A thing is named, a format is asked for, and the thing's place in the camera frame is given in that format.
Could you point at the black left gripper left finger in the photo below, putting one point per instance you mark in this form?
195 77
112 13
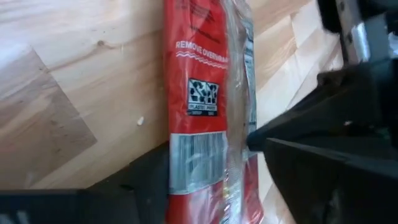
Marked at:
109 202

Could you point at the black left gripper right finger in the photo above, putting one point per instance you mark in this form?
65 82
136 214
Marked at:
342 155

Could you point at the red popcorn bag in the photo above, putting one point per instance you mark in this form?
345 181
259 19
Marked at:
199 109

